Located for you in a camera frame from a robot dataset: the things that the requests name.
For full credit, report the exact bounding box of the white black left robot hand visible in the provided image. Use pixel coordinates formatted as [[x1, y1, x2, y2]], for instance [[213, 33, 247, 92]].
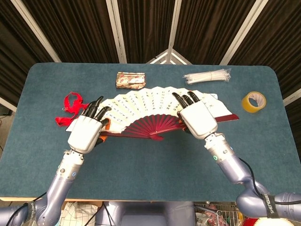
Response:
[[67, 96, 111, 153]]

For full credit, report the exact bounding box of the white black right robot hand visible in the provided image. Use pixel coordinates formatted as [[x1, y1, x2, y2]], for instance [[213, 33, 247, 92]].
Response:
[[172, 91, 218, 140]]

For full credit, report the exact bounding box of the red ribbed paper folding fan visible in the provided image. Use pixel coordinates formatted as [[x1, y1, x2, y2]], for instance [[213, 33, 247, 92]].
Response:
[[64, 86, 240, 141]]

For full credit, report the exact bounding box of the white bottle with yellow cap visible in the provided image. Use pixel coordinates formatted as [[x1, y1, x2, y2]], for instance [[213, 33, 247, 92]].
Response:
[[204, 93, 219, 104]]

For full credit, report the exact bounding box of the bundle of white wrapped straws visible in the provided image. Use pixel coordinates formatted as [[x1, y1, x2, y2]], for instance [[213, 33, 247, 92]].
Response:
[[183, 68, 232, 85]]

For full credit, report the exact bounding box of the clear yellowish tape roll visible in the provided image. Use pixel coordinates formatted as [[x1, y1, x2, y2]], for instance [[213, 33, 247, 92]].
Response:
[[241, 91, 267, 113]]

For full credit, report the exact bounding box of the blue felt table mat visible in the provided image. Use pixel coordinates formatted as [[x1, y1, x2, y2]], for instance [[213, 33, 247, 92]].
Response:
[[0, 62, 301, 203]]

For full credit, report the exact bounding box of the gold red snack packet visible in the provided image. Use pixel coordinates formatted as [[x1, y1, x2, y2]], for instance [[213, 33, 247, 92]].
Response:
[[116, 72, 146, 90]]

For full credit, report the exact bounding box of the brown cardboard box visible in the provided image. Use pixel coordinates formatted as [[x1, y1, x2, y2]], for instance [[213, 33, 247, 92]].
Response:
[[63, 201, 103, 209]]

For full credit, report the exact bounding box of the white checked cloth bag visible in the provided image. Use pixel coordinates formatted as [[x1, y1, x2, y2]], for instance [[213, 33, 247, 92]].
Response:
[[61, 202, 98, 226]]

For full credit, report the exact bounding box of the dark brown pleated curtain panel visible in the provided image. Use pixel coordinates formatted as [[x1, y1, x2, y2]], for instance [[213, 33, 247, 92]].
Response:
[[174, 0, 257, 65], [22, 0, 119, 64], [117, 0, 176, 64], [0, 0, 55, 101], [229, 0, 301, 99]]

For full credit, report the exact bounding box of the lavender robot torso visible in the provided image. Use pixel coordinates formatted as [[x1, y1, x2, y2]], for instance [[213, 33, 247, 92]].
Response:
[[95, 201, 196, 226]]

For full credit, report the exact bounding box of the red ribbon lanyard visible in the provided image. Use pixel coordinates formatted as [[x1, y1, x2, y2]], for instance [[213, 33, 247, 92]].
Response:
[[55, 91, 91, 127]]

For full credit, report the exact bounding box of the white triangular frame foot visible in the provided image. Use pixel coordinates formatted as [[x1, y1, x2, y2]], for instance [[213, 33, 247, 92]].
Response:
[[145, 48, 191, 65]]

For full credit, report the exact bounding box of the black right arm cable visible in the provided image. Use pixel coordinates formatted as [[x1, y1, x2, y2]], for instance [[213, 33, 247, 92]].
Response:
[[237, 156, 301, 205]]

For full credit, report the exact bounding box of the short white frame bar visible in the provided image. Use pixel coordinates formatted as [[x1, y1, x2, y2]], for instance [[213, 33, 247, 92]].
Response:
[[0, 97, 17, 113], [283, 88, 301, 107]]

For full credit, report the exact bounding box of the metal wire basket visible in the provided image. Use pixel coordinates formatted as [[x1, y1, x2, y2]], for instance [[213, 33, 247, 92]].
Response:
[[194, 202, 245, 226]]

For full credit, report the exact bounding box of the white screen frame post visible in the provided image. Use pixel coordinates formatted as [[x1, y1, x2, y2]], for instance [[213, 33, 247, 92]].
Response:
[[10, 0, 62, 63], [220, 0, 269, 66], [167, 0, 183, 51], [105, 0, 127, 64]]

